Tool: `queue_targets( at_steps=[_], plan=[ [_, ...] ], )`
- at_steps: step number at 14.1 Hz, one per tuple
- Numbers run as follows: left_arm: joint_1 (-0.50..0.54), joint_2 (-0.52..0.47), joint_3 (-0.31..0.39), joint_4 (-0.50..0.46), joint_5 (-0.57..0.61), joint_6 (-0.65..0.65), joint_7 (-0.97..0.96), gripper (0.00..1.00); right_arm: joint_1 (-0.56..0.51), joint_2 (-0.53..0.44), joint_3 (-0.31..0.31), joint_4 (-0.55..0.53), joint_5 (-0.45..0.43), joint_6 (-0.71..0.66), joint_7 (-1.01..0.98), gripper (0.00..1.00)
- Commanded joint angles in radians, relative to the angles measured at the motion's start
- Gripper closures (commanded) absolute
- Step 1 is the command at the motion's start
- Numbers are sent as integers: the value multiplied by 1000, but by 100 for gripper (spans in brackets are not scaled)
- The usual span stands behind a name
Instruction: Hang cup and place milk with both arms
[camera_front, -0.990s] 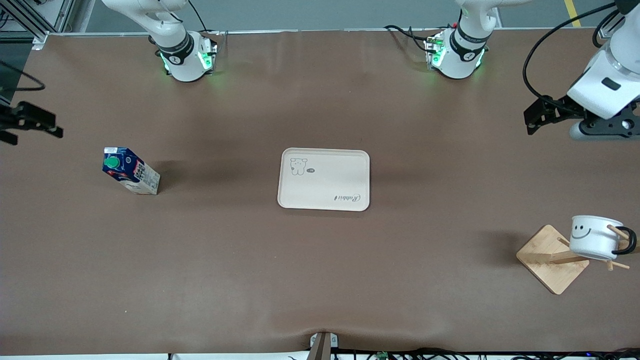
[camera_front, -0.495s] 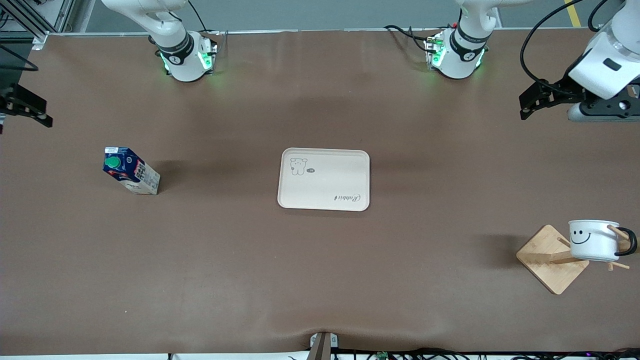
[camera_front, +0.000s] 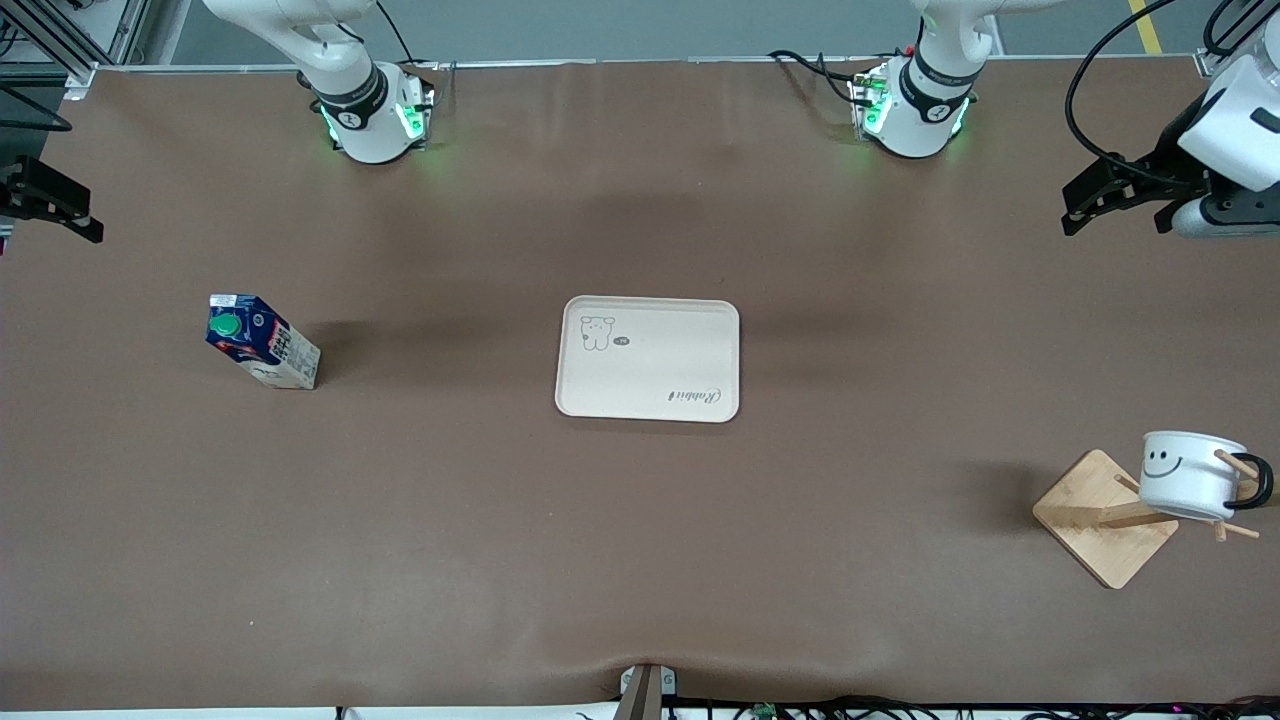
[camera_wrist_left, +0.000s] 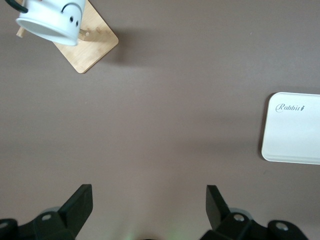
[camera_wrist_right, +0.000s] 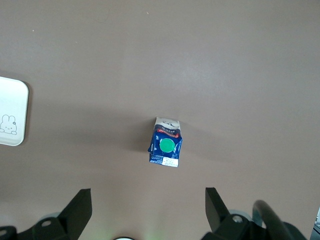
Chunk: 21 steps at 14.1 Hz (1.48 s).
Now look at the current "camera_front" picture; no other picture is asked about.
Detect blue milk carton green cap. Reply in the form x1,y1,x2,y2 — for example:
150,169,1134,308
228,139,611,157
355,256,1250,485
206,293,322,391

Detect white smiley mug black handle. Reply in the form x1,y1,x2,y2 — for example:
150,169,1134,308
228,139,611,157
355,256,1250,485
1140,430,1275,524

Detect wooden mug rack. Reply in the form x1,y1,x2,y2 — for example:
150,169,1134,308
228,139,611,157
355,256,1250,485
1032,448,1264,590

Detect brown table mat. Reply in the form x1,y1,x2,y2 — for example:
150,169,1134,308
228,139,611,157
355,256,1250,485
0,58,1280,713

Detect beige tray with bear print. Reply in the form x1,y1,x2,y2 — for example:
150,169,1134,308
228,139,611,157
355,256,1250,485
555,295,741,424

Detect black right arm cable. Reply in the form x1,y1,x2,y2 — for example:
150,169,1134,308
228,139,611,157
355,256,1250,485
0,84,74,134

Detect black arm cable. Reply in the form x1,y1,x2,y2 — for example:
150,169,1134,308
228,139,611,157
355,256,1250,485
1064,0,1203,187
0,84,74,134

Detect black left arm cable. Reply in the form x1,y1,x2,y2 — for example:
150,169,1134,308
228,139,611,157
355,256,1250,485
1064,0,1203,187

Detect black left base cable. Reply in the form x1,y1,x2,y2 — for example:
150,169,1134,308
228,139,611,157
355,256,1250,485
767,49,883,107

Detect black base cable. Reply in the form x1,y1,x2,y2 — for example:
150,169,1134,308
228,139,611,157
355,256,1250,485
767,49,883,107
374,0,447,73

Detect black right base cable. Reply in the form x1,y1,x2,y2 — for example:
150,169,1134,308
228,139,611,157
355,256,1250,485
374,0,447,73

